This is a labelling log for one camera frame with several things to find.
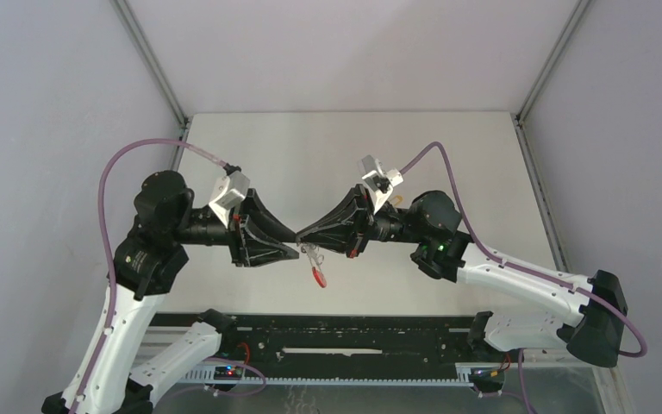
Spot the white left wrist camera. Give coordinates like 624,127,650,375
208,171,250,229

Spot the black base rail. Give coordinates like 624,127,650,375
153,312,525,380

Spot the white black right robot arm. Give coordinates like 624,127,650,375
297,185,628,367

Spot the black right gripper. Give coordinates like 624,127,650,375
297,185,426,260

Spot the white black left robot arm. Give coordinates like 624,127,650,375
41,171,299,413

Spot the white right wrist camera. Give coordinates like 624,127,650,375
358,155,403,214

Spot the red-handled metal key holder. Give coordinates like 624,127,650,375
299,242,328,288

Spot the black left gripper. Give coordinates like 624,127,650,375
174,185,301,264

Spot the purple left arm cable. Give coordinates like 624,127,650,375
68,138,267,414

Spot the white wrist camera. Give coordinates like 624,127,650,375
208,171,250,229
358,155,403,214

